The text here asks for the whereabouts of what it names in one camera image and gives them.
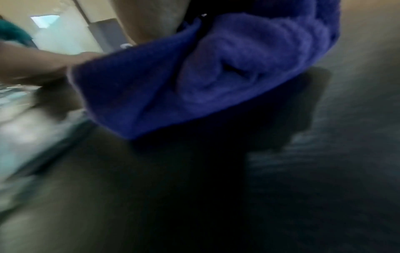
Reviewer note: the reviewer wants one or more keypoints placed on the person's left hand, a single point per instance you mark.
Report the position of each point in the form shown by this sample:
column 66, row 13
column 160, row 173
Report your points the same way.
column 31, row 66

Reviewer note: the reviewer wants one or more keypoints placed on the person's right hand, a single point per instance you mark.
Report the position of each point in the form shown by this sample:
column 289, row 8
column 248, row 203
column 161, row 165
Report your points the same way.
column 150, row 19

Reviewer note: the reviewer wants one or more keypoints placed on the purple cleaning cloth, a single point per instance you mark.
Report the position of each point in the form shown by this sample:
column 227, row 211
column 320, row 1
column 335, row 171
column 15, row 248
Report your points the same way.
column 218, row 74

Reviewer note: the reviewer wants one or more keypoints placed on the black bench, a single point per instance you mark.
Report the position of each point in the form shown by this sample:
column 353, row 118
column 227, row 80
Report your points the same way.
column 281, row 197

